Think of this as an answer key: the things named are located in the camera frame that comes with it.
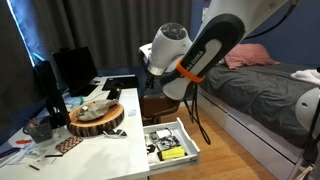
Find pink pillow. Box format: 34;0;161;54
223;43;281;70

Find white desk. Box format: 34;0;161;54
0;74;151;180

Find black earphones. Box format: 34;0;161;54
156;136;181;151

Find white folded cloth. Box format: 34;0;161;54
290;68;320;86

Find grey curtain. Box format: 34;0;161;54
9;0;193;76
0;0;34;133

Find brown leather chair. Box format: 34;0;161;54
139;93;181;126

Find white open drawer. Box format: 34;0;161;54
143;117;201;173

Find black desk mat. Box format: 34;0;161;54
101;75;140;92

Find grey crumpled cloth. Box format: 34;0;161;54
75;98;119;122

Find round wood slab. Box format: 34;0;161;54
67;101;125;138

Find white paper sheet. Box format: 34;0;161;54
8;133;35;150

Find black mesh pen cup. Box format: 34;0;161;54
22;118;54;144

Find black monitor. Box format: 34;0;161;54
52;46;99;98
33;59;71;129

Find black curved tool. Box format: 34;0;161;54
102;128;129;139

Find yellow box in drawer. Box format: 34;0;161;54
157;145;188;162

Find patterned card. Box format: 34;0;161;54
54;135;84;154

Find bed with grey blanket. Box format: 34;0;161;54
199;62;320;148

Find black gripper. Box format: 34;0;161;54
145;75;157;90

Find orange cable strap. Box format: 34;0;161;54
175;56;206;84

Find white bed frame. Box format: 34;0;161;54
196;87;303;180

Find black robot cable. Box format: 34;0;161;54
183;0;320;164

